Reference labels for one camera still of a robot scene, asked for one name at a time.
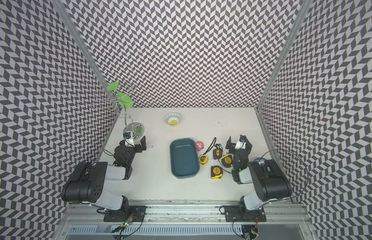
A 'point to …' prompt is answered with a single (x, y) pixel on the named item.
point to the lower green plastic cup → (125, 101)
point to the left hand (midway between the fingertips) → (137, 137)
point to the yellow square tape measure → (203, 158)
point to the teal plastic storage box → (184, 158)
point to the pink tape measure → (199, 145)
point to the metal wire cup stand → (114, 100)
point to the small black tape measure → (217, 152)
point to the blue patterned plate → (260, 160)
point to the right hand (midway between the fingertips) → (238, 140)
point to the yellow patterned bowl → (172, 119)
